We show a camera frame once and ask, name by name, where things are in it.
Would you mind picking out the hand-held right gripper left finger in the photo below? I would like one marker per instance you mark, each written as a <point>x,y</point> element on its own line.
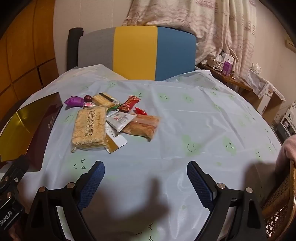
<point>92,183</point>

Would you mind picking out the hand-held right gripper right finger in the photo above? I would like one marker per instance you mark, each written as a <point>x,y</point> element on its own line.
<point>198,183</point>

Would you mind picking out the gold and white packet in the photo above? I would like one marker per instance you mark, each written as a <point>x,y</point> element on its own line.
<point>115,142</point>

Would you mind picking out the large rice cracker packet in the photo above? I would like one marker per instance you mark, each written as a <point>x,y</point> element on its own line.
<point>89,125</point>

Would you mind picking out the white snack sachet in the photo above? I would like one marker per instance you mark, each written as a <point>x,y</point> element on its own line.
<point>120,120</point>

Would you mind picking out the brown bread packet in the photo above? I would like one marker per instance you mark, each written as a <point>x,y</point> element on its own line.
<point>143,126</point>

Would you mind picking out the pink and white small candy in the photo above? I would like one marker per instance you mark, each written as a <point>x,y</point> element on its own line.
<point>89,105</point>

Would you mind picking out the maroon and gold gift box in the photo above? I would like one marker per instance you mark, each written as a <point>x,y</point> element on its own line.
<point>34,122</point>

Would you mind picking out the purple candy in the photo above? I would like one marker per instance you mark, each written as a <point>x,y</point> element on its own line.
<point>74,101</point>

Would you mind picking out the green-wrapped soda cracker packet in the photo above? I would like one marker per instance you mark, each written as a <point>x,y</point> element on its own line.
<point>105,99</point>

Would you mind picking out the dark red round candy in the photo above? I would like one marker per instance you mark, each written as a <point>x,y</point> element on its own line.
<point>87,98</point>

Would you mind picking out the small red sachet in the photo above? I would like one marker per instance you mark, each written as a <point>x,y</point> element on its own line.
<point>141,111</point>

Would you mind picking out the red snack packet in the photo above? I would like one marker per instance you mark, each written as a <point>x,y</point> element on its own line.
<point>129,103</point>

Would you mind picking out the white cloud-print tablecloth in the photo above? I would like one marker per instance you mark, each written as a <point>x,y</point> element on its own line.
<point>185,115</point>

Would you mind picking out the wicker chair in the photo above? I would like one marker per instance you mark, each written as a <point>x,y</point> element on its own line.
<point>281,208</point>

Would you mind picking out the pink cloth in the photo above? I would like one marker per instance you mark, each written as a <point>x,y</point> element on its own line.
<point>289,148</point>

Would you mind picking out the white appliance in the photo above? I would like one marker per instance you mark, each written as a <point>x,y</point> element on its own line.
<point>288,118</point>

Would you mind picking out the purple box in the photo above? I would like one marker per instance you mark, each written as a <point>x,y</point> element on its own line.
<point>227,66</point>

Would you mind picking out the silver tissue box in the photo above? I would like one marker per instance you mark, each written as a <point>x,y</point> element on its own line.
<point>216,63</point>

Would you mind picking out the white teapot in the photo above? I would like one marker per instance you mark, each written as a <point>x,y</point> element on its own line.
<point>256,67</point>

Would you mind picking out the grey yellow blue chair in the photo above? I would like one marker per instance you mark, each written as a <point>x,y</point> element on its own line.
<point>136,53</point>

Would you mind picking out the black chair back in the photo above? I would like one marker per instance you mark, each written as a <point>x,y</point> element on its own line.
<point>73,46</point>

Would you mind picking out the wooden wardrobe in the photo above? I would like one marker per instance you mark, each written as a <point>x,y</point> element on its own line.
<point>23,46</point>

